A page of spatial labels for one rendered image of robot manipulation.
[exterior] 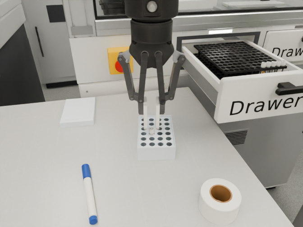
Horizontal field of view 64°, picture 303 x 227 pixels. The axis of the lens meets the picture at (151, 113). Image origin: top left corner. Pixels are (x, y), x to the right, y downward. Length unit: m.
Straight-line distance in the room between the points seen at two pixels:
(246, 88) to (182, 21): 0.33
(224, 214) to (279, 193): 1.20
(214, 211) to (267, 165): 0.96
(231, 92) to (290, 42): 0.49
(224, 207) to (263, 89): 0.28
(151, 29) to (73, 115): 0.37
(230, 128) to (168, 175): 0.60
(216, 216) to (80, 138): 0.37
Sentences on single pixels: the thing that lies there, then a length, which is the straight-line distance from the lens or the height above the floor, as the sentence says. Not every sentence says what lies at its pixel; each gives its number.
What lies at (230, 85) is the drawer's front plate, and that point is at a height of 0.92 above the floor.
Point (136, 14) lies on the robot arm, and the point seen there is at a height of 1.07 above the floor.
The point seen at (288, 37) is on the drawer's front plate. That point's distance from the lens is 0.99.
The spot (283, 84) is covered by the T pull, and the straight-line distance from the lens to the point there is 0.60.
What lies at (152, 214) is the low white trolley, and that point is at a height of 0.76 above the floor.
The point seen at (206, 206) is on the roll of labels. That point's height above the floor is 0.79.
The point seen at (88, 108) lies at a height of 0.78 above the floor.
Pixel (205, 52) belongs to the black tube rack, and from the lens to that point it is 0.77.
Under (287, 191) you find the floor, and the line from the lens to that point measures 1.67.
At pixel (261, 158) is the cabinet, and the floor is 0.31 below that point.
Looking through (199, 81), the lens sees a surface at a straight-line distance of 0.69.
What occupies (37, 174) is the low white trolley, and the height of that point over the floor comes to 0.76.
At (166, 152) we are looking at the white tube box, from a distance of 0.54.
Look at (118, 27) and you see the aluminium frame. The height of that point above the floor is 0.97.
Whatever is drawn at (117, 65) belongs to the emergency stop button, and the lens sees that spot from 0.72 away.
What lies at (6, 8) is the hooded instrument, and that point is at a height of 0.92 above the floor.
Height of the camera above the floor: 1.15
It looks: 33 degrees down
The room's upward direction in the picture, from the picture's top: straight up
